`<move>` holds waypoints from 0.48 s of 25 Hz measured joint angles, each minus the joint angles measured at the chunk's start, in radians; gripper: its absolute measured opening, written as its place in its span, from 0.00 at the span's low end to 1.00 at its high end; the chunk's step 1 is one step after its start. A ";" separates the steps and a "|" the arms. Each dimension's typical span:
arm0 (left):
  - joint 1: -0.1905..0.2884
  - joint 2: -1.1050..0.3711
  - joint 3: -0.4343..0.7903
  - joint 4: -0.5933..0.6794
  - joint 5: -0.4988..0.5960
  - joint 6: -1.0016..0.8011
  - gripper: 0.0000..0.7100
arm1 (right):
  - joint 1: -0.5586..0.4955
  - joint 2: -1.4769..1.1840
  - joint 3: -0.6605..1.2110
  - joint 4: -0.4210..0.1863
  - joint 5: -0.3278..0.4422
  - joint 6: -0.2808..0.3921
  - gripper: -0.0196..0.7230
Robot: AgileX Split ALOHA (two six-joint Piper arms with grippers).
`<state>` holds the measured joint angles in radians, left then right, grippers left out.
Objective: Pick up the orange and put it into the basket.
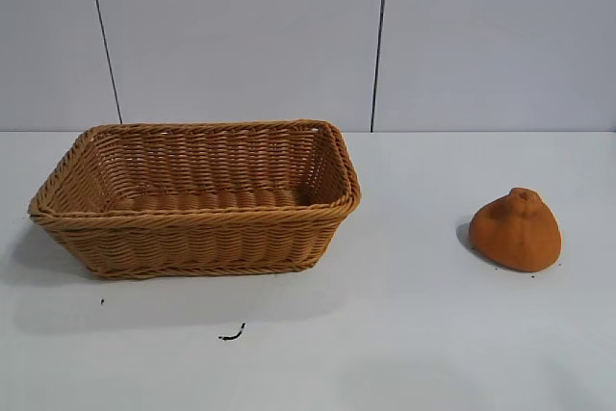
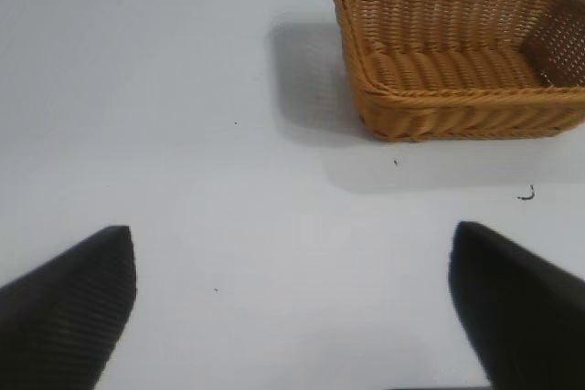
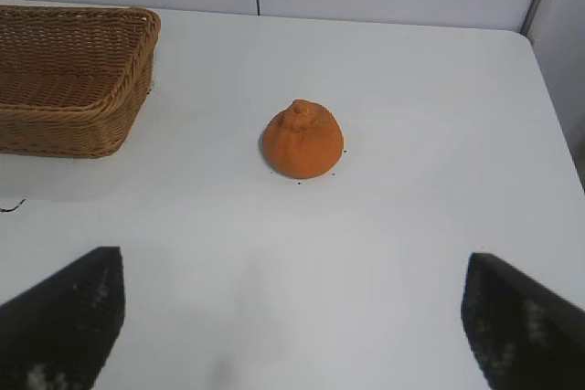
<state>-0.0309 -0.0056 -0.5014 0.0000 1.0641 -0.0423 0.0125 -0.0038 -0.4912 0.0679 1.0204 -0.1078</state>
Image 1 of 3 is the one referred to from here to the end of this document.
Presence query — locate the brown woven wicker basket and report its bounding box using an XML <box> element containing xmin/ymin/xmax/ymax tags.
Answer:
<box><xmin>27</xmin><ymin>117</ymin><xmax>362</xmax><ymax>281</ymax></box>

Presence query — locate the orange-brown bread loaf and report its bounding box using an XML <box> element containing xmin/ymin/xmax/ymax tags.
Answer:
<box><xmin>469</xmin><ymin>187</ymin><xmax>563</xmax><ymax>271</ymax></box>

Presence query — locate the small black debris strip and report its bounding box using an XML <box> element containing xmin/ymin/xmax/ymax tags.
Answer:
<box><xmin>218</xmin><ymin>322</ymin><xmax>246</xmax><ymax>341</ymax></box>

